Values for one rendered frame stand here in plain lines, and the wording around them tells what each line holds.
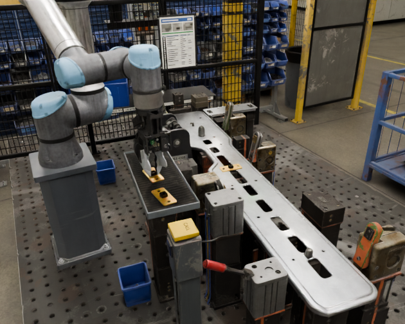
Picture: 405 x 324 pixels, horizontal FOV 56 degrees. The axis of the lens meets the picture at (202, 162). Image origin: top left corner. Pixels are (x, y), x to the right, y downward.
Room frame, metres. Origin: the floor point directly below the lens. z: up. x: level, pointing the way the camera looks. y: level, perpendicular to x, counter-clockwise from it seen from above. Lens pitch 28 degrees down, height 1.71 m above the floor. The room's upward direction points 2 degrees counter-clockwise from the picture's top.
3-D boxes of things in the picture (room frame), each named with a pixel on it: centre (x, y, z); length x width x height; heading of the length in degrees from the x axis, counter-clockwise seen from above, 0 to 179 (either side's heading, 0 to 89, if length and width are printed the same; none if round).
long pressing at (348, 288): (1.27, -0.12, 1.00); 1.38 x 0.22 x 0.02; 19
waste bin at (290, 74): (4.79, -1.32, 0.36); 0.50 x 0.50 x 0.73
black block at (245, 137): (1.60, -0.18, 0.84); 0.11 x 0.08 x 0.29; 109
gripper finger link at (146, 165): (0.93, 0.15, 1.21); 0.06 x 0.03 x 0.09; 28
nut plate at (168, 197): (0.84, 0.11, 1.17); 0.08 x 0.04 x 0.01; 31
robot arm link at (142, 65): (0.95, 0.14, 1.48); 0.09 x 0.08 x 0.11; 37
